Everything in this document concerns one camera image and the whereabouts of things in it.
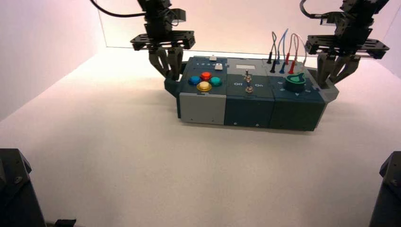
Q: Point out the teal push button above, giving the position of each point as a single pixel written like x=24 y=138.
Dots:
x=216 y=81

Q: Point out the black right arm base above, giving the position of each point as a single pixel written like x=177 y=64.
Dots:
x=388 y=194

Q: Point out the blue push button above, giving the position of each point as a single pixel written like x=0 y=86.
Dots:
x=194 y=80

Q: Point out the metal toggle switch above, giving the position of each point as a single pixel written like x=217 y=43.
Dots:
x=247 y=75
x=249 y=89

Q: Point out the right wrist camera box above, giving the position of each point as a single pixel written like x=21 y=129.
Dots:
x=332 y=18

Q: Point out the red push button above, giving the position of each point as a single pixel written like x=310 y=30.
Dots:
x=205 y=76

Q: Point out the dark modular control box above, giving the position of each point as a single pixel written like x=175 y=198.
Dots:
x=247 y=109

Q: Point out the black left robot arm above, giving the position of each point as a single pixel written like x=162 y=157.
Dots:
x=155 y=4

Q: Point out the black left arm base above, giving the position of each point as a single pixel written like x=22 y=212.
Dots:
x=15 y=194

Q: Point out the yellow push button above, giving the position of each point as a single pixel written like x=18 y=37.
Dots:
x=204 y=86

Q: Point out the small black bracket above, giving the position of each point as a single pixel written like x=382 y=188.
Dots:
x=64 y=223

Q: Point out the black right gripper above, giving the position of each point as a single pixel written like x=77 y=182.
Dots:
x=351 y=44

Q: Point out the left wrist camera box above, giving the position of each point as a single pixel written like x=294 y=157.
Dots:
x=178 y=15

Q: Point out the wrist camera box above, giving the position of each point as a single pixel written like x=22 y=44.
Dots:
x=332 y=18
x=178 y=15

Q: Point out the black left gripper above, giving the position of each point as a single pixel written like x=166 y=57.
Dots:
x=159 y=37

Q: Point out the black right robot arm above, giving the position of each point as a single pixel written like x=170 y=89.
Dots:
x=363 y=7

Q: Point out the green rotary knob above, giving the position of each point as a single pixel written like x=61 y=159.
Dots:
x=294 y=82

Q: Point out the white slider cap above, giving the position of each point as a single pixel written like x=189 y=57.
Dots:
x=218 y=66
x=213 y=58

